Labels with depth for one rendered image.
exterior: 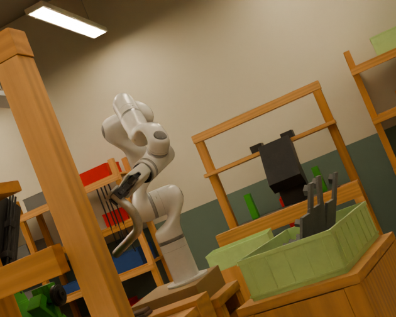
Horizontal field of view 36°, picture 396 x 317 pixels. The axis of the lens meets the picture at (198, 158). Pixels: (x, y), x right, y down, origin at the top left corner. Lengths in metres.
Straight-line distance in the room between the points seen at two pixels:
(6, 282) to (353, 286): 1.18
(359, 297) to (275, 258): 0.35
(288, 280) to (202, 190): 5.52
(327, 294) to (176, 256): 0.71
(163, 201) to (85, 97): 5.86
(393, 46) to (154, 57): 3.00
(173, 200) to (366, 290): 0.91
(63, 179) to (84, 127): 6.58
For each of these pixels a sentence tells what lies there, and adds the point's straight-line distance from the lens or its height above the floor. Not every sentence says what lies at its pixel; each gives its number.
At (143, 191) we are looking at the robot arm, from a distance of 2.65.
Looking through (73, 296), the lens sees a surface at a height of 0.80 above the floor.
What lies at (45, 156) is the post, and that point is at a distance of 1.90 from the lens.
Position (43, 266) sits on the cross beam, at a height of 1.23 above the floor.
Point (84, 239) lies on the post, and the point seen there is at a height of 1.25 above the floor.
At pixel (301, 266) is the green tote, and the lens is 2.39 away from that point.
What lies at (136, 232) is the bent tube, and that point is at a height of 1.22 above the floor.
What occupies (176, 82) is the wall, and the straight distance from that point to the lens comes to 7.98.
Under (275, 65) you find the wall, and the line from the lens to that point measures 7.70.
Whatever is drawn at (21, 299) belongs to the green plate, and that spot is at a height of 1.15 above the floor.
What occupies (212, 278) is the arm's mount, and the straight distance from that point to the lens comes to 2.73.
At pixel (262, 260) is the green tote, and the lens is 2.44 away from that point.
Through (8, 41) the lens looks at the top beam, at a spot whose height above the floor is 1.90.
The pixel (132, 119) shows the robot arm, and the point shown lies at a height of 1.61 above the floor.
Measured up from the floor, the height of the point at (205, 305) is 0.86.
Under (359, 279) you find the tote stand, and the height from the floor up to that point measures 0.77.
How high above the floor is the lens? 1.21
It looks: 4 degrees up
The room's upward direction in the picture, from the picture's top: 22 degrees counter-clockwise
